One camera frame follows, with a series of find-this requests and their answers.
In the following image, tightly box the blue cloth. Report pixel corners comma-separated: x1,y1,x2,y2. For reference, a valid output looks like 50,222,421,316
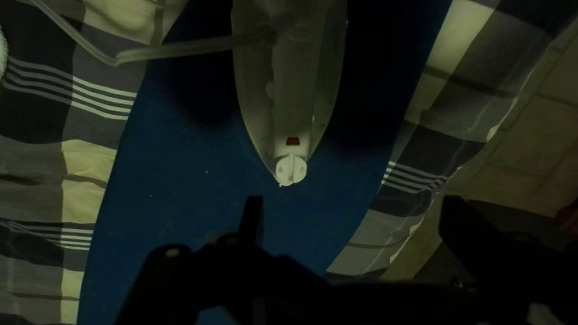
77,0,453,325

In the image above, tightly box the white clothes iron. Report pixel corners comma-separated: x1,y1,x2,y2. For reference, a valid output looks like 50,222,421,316
231,0,348,188

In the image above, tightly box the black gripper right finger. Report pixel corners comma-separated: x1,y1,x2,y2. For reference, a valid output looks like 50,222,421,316
439,195,578,325

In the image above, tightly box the white iron power cord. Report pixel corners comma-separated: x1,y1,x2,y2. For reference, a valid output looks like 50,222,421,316
29,0,278,69

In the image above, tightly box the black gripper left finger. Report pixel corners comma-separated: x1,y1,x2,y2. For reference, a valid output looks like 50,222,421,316
114,195,327,325

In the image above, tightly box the plaid bed comforter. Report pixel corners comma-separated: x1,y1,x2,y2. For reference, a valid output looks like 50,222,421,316
0,0,578,325

